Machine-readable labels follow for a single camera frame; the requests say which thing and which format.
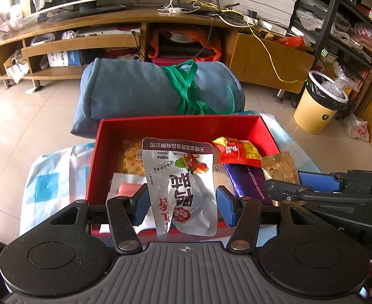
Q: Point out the clear cake packet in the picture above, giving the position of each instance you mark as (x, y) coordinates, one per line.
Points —
(220, 174)

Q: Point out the yellow noodle cake packet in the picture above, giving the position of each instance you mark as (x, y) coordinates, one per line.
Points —
(130, 160)

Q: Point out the purple wafer biscuit packet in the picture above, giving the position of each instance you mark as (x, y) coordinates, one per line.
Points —
(246, 180)

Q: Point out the rolled blue blanket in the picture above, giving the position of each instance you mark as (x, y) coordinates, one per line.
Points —
(125, 91)

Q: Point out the white and blue box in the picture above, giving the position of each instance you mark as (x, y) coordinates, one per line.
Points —
(64, 58)

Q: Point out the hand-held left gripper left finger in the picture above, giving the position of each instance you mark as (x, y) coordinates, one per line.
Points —
(140, 205)

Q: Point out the red and yellow snack packet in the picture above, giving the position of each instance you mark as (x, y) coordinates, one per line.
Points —
(236, 152)

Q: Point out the small gold-brown packet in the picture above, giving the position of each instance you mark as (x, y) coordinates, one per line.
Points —
(280, 167)

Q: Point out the red cardboard box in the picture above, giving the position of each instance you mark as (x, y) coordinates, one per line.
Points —
(173, 126)

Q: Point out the yellow trash bin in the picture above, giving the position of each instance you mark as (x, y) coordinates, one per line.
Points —
(315, 110)

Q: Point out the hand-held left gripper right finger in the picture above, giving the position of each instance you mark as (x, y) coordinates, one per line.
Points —
(225, 209)

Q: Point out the white plastic bag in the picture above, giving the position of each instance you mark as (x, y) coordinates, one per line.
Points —
(358, 128)

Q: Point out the blue checkered tablecloth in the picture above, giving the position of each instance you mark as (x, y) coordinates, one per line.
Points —
(46, 180)

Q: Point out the dark metal storage shelf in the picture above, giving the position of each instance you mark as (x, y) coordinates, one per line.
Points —
(347, 12)

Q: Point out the wooden television stand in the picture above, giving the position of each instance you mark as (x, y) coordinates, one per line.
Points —
(261, 57)

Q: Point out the silver foil pouch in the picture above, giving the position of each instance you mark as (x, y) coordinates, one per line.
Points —
(179, 180)

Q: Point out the orange bag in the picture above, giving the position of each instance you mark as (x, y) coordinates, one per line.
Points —
(216, 46)

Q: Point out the white paper bag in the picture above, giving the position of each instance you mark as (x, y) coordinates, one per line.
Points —
(16, 71)

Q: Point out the clear sausage packet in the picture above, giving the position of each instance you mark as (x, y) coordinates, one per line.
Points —
(125, 186)

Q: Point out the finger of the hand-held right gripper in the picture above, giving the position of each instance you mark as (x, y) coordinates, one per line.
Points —
(284, 191)
(314, 179)

